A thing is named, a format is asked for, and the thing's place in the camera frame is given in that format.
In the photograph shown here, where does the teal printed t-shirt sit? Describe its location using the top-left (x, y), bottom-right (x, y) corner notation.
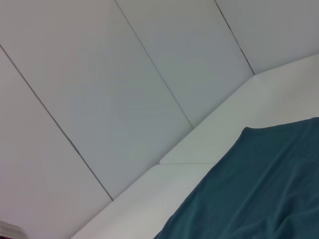
top-left (153, 117), bottom-right (319, 239)

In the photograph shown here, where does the pale ribbed object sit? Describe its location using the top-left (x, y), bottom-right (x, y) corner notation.
top-left (0, 220), bottom-right (26, 239)

